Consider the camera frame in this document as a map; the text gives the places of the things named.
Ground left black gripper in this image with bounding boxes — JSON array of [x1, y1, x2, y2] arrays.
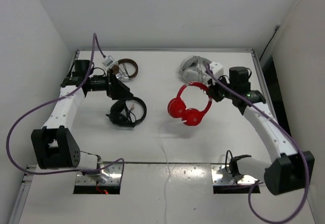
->
[[87, 69, 133, 100]]

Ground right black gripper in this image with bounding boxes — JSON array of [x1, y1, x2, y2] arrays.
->
[[206, 74, 235, 103]]

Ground white headphone cable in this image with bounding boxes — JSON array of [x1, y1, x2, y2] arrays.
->
[[157, 119, 188, 224]]

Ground red headphones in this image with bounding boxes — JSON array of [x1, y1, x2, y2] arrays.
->
[[167, 82, 213, 127]]

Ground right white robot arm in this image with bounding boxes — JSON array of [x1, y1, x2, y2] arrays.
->
[[206, 65, 315, 196]]

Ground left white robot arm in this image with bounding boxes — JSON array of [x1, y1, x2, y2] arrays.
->
[[31, 56, 133, 184]]

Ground brown silver headphones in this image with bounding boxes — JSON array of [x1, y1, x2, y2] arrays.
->
[[112, 58, 139, 82]]

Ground black headphones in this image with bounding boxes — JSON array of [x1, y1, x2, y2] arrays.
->
[[106, 97, 147, 128]]

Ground white grey headphones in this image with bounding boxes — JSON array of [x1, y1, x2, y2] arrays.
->
[[179, 55, 211, 84]]

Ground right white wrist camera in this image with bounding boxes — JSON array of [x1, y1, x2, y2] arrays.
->
[[204, 61, 224, 85]]

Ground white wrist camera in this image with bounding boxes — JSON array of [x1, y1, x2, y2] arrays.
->
[[204, 61, 224, 85], [101, 55, 116, 70]]

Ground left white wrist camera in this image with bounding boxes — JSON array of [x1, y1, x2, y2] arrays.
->
[[101, 55, 116, 70]]

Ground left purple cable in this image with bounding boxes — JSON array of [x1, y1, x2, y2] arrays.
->
[[6, 33, 125, 176]]

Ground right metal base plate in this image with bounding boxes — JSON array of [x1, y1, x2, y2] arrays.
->
[[211, 164, 257, 186]]

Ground metal base plate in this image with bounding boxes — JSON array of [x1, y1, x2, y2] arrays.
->
[[75, 164, 123, 186], [211, 164, 257, 186]]

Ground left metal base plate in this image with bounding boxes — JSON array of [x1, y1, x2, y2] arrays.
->
[[75, 164, 123, 186]]

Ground black wall cable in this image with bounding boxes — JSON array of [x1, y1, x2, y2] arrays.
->
[[260, 23, 281, 62]]

